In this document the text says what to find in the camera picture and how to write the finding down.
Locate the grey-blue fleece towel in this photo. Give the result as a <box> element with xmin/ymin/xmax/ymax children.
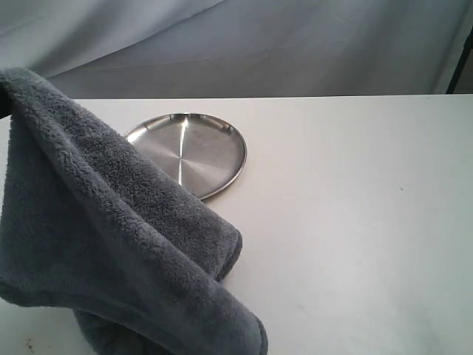
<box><xmin>1</xmin><ymin>68</ymin><xmax>268</xmax><ymax>354</ymax></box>

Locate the round stainless steel plate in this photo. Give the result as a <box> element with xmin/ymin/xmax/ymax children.
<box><xmin>124</xmin><ymin>113</ymin><xmax>248</xmax><ymax>200</ymax></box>

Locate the grey backdrop curtain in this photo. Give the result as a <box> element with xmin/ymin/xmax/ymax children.
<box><xmin>1</xmin><ymin>1</ymin><xmax>472</xmax><ymax>98</ymax></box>

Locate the black backdrop stand pole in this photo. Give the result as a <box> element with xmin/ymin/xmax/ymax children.
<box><xmin>446</xmin><ymin>30</ymin><xmax>472</xmax><ymax>95</ymax></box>

